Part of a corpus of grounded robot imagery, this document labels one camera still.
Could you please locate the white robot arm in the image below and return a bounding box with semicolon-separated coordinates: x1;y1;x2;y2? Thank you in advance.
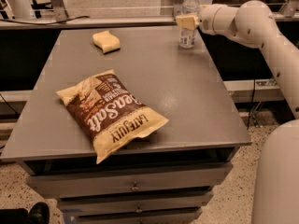
176;0;299;224

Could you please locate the middle drawer knob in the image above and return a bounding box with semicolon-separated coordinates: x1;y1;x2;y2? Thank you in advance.
135;205;143;214

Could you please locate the grey drawer cabinet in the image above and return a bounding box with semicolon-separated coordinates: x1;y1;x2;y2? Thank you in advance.
2;26;250;224

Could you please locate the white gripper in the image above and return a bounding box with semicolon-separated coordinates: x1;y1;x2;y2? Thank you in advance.
176;4;237;38

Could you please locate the metal rail frame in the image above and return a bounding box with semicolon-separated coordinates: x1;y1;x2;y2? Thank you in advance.
1;0;286;29

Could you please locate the brown sea salt chip bag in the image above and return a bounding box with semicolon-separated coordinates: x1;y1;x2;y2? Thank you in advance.
57;70;168;163

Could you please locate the black cable on rail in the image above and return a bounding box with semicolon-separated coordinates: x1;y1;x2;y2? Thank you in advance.
0;15;92;26

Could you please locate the clear plastic water bottle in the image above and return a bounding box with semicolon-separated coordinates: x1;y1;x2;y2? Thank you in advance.
179;0;200;49

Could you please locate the black object bottom left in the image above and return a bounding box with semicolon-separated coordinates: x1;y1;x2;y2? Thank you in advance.
0;202;50;224

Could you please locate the drawer knob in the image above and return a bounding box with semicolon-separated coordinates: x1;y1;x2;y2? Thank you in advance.
135;205;143;214
131;182;140;192

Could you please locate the top drawer knob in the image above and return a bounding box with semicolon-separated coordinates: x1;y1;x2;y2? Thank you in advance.
131;182;140;192

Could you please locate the yellow sponge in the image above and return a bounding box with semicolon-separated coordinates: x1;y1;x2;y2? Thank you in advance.
93;31;121;54

